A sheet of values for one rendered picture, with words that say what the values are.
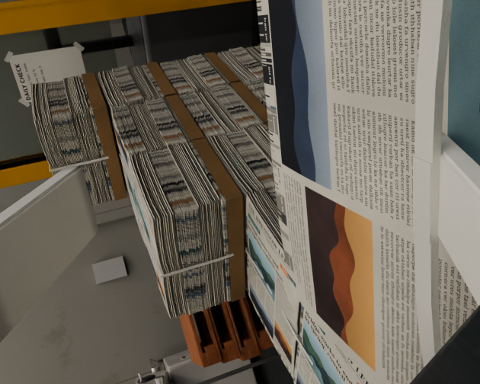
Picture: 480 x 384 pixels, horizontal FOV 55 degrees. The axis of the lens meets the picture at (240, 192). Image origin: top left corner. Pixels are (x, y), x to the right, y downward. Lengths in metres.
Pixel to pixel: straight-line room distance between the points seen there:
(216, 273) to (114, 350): 6.09
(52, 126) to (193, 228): 0.65
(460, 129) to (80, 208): 0.14
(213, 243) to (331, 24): 0.98
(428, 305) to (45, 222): 0.14
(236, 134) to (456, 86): 1.19
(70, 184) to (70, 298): 7.14
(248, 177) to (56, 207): 1.00
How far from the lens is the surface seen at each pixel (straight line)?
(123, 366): 7.31
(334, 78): 0.23
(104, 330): 7.28
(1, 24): 2.01
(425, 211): 0.16
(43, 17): 2.00
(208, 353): 3.26
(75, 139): 1.60
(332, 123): 0.24
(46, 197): 0.17
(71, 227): 0.18
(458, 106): 0.17
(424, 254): 0.17
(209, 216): 1.11
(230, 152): 1.26
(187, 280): 1.23
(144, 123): 1.43
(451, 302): 0.21
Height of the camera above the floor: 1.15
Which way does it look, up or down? 16 degrees down
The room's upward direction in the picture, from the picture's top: 105 degrees counter-clockwise
